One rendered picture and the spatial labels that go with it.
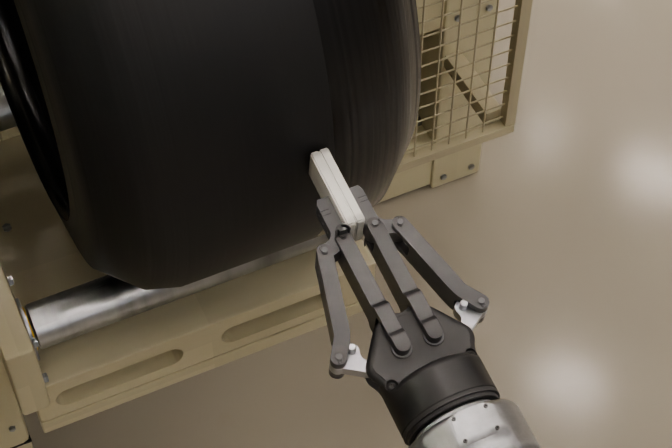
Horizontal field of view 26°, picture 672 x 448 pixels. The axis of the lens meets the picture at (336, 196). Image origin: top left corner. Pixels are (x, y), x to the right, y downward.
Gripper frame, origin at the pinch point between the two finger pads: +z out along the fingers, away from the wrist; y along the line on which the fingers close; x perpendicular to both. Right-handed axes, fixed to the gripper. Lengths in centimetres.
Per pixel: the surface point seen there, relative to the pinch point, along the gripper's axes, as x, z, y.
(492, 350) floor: 123, 27, -49
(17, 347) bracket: 24.1, 9.2, 25.4
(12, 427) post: 54, 15, 28
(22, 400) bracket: 30.8, 7.2, 26.4
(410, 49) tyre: -4.4, 7.6, -9.5
